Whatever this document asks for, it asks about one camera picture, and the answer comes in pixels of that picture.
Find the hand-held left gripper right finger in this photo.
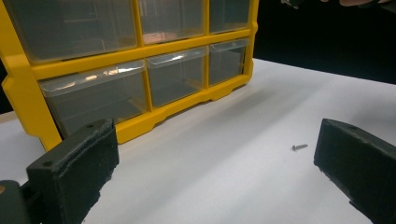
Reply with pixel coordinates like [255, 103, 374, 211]
[313, 118, 396, 224]

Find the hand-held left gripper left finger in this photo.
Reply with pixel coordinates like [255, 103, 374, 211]
[25, 118, 120, 224]

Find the set of clear plastic drawers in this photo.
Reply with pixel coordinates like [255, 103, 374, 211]
[3, 0, 251, 138]

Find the yellow black organizer cabinet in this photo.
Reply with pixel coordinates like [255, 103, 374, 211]
[0, 0, 260, 152]

